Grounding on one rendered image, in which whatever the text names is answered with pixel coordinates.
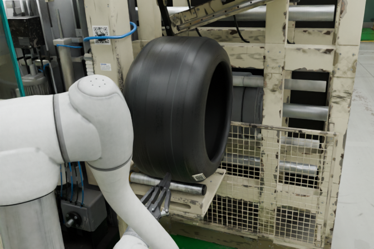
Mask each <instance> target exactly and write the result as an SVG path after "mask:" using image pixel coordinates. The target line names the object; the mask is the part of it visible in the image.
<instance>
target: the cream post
mask: <svg viewBox="0 0 374 249"><path fill-rule="evenodd" d="M83 1H84V5H85V12H86V19H87V26H88V33H89V37H93V36H94V35H93V30H92V26H108V28H109V36H121V35H123V34H126V33H128V32H130V20H129V10H128V4H127V0H83ZM110 44H111V45H106V44H95V42H94V39H90V45H91V52H92V59H93V66H94V70H95V74H98V75H103V76H106V77H108V78H110V79H111V80H112V81H113V82H115V84H116V85H117V86H118V88H119V89H120V91H121V93H122V90H123V87H124V83H125V79H126V76H127V73H128V70H129V68H130V66H131V64H132V62H133V60H134V57H133V51H132V40H131V35H129V36H127V37H124V38H121V39H110ZM100 63H109V64H111V71H104V70H101V66H100ZM116 215H117V222H118V226H119V233H120V239H121V238H122V235H123V234H124V233H125V231H126V229H127V227H128V224H127V223H125V222H124V220H123V219H122V218H121V217H120V216H119V215H118V214H116Z"/></svg>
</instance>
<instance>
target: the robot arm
mask: <svg viewBox="0 0 374 249"><path fill-rule="evenodd" d="M133 140H134V133H133V127H132V120H131V114H130V111H129V108H128V106H127V103H126V101H125V99H124V97H123V95H122V93H121V91H120V89H119V88H118V86H117V85H116V84H115V82H113V81H112V80H111V79H110V78H108V77H106V76H103V75H98V74H95V75H90V76H87V77H83V78H81V79H79V80H78V81H76V82H75V83H74V84H73V85H72V86H71V87H70V88H69V90H68V92H65V93H60V94H53V95H45V96H40V95H35V96H27V97H20V98H13V99H7V100H3V101H0V236H1V241H2V246H3V249H65V247H64V244H63V238H62V232H61V226H60V220H59V216H58V210H57V204H56V198H55V192H54V189H55V188H56V186H57V184H58V180H59V176H60V164H62V163H67V162H77V161H86V163H87V165H88V166H89V168H90V170H91V172H92V173H93V175H94V177H95V179H96V182H97V184H98V186H99V188H100V190H101V192H102V194H103V196H104V197H105V199H106V201H107V202H108V203H109V205H110V206H111V207H112V209H113V210H114V211H115V212H116V213H117V214H118V215H119V216H120V217H121V218H122V219H123V220H124V222H125V223H127V224H128V227H127V229H126V231H125V233H124V234H123V235H122V238H121V239H120V241H119V242H118V243H117V244H116V245H115V246H114V248H113V249H149V247H151V248H152V249H179V248H178V246H177V244H176V243H175V241H174V240H173V239H172V238H171V237H170V235H169V234H168V233H167V232H166V231H165V230H164V228H163V227H162V226H161V224H159V223H158V221H159V219H161V218H162V216H165V215H166V216H169V215H170V214H169V206H170V200H171V191H170V189H169V187H170V181H171V179H172V177H171V173H168V172H167V173H166V175H165V177H164V179H163V180H161V181H160V182H159V184H158V185H156V187H154V186H152V187H151V188H150V189H149V190H148V191H147V193H146V194H145V195H144V196H143V198H142V199H141V200H139V199H138V198H137V197H136V195H135V194H134V192H133V191H132V189H131V187H130V184H129V172H130V165H131V159H132V147H133ZM160 192H161V193H160ZM159 194H160V195H159ZM158 196H159V197H158ZM165 197H166V198H165ZM157 198H158V199H157ZM164 199H165V203H164V208H163V211H162V212H161V211H160V208H161V205H162V203H163V201H164ZM146 203H147V204H146ZM145 204H146V205H145Z"/></svg>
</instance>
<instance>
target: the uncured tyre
mask: <svg viewBox="0 0 374 249"><path fill-rule="evenodd" d="M122 95H123V97H124V99H125V101H126V103H127V106H128V108H129V111H130V114H131V120H132V127H133V133H134V140H133V147H132V161H133V163H134V164H135V166H136V167H137V168H138V169H139V170H140V171H142V172H143V173H145V174H147V175H149V176H153V177H159V178H164V177H165V175H166V173H167V172H168V173H171V177H172V179H171V180H175V181H181V182H187V183H197V182H202V181H204V180H205V179H204V180H199V181H196V180H195V179H194V178H193V177H192V176H193V175H198V174H201V173H202V174H203V175H204V176H205V178H206V179H207V178H208V177H209V176H211V175H212V174H213V173H214V172H215V171H216V170H217V169H218V167H219V165H220V163H221V161H222V158H223V156H224V152H225V149H226V146H227V141H228V137H229V131H230V124H231V119H232V108H233V76H232V67H231V64H230V59H229V56H228V54H227V52H226V50H225V49H224V48H223V47H222V46H221V45H220V44H219V43H218V42H217V41H216V40H214V39H211V38H208V37H192V36H162V37H159V38H155V39H153V40H151V41H150V42H149V43H147V44H146V45H145V47H144V48H143V49H142V50H141V51H140V52H139V53H138V54H137V56H136V57H135V59H134V60H133V62H132V64H131V66H130V68H129V70H128V73H127V76H126V79H125V83H124V87H123V90H122Z"/></svg>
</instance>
